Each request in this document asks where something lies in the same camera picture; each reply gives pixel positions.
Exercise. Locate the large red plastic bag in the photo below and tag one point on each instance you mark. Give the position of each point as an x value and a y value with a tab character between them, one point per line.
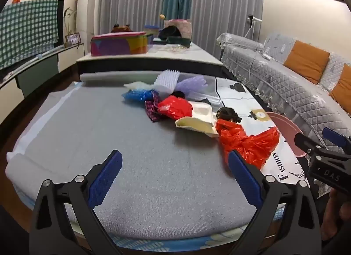
246	145

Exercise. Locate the cream white bag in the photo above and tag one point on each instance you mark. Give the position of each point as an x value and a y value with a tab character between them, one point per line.
200	123

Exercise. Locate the orange cushion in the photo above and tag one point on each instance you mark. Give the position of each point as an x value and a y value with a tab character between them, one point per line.
342	87
307	61

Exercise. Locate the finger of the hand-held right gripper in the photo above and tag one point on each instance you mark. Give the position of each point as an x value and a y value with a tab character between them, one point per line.
334	137
304	141

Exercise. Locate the yellow toy flower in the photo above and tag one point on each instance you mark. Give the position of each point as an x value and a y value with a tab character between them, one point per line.
163	16

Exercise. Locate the white printed tablecloth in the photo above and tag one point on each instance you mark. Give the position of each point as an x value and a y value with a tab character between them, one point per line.
246	101

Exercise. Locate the clear plastic film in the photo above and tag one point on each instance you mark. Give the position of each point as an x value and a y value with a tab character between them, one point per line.
209	96

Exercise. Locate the white floor stand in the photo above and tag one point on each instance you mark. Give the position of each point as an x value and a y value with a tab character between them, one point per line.
251	20

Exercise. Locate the white standing air conditioner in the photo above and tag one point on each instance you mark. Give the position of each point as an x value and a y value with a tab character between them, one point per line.
93	10

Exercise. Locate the pink plastic bin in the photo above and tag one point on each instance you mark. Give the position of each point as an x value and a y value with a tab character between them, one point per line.
285	131

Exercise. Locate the pale plastic bag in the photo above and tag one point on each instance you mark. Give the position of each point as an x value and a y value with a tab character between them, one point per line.
137	85

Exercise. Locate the blue plastic bag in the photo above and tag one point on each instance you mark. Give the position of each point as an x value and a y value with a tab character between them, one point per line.
135	96

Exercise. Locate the photo frame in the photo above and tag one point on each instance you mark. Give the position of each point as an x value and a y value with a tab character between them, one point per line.
73	39

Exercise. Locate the colourful storage box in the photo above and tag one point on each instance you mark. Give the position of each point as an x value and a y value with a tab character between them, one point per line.
118	45

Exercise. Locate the black bag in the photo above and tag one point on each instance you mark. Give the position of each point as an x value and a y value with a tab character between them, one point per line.
168	33

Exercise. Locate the pile of clear wrappers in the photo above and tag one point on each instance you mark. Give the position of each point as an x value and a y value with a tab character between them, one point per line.
175	49

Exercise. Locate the pink bag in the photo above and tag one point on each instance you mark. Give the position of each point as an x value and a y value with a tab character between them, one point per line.
185	28

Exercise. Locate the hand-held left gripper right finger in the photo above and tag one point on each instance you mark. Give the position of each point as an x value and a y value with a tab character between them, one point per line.
245	181

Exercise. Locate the grey felt mat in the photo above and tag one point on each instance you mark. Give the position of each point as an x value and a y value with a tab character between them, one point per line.
137	161

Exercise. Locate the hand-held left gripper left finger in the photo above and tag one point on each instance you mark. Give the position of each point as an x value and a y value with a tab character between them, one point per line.
107	178

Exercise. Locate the green checked cloth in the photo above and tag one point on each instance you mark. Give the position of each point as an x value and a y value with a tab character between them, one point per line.
27	30

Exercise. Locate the purple foam net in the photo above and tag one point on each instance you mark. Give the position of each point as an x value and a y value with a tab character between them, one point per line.
190	85

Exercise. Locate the brown round object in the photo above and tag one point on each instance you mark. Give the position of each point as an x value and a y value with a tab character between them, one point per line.
120	28

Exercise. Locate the white power strip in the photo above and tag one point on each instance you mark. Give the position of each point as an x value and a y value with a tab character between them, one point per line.
267	57

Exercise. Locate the television stand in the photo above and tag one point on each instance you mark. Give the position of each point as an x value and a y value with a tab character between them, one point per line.
38	74

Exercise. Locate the white foam net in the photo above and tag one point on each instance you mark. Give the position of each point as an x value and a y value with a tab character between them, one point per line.
166	80

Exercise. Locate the grey quilted sofa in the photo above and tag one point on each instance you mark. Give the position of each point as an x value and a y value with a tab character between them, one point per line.
288	90

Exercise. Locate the maroon patterned wrapper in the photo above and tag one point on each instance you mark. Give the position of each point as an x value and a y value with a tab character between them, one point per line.
152	111

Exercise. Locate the white top coffee table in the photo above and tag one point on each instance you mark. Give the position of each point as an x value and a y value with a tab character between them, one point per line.
164	57

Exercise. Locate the dark brown wrapper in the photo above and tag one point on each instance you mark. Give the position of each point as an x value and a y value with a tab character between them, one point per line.
227	113

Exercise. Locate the person's right hand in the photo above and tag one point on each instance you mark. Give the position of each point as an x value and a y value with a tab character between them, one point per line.
337	211

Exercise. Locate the thin potted plant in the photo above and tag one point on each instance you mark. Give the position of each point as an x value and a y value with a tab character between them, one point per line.
68	20

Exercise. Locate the grey curtain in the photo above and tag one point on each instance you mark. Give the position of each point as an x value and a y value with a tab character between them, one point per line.
131	2
224	10

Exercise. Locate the dark green basin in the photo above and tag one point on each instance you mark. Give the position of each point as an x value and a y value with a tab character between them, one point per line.
178	41

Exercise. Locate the small black object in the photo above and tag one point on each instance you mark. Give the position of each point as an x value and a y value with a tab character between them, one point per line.
178	94

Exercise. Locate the small red plastic bag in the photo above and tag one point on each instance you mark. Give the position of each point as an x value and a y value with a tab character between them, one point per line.
174	107

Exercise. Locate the black television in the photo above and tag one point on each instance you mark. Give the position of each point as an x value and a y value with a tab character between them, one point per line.
61	21

